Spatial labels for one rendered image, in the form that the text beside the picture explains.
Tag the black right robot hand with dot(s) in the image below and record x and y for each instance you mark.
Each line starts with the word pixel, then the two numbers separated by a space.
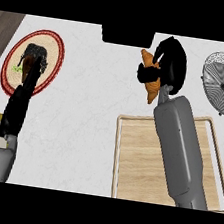
pixel 173 63

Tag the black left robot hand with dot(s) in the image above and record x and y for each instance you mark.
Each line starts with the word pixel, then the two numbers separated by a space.
pixel 17 107

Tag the golden brown croissant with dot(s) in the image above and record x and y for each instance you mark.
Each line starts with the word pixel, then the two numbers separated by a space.
pixel 151 88

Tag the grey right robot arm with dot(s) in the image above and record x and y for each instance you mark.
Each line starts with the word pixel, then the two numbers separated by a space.
pixel 179 150

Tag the pale wooden tray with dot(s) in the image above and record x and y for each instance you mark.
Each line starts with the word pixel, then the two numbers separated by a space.
pixel 137 161

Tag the black appliance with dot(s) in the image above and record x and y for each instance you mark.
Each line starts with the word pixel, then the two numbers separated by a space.
pixel 127 36

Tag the dark food on plate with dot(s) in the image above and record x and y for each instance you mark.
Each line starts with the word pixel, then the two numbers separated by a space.
pixel 36 51

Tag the red rimmed beige plate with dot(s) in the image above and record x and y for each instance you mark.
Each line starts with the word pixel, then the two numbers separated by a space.
pixel 51 45

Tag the dark wooden panel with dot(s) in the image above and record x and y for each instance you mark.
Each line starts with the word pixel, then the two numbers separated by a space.
pixel 3 34

